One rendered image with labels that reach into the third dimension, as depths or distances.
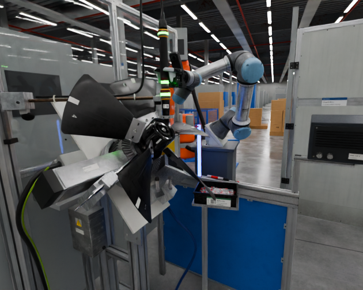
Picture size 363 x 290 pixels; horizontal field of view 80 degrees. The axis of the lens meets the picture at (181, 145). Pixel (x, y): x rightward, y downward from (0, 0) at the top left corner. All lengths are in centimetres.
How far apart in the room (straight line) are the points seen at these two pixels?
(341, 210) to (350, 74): 136
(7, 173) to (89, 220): 40
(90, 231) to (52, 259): 57
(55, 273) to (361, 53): 295
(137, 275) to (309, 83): 226
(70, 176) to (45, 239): 86
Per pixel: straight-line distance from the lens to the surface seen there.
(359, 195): 284
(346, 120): 115
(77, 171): 78
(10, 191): 122
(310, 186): 278
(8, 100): 114
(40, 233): 155
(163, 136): 87
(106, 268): 142
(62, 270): 175
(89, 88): 84
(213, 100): 890
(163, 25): 102
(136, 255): 115
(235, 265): 160
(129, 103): 103
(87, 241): 119
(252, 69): 124
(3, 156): 118
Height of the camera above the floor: 134
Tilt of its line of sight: 12 degrees down
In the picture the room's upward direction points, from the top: 1 degrees counter-clockwise
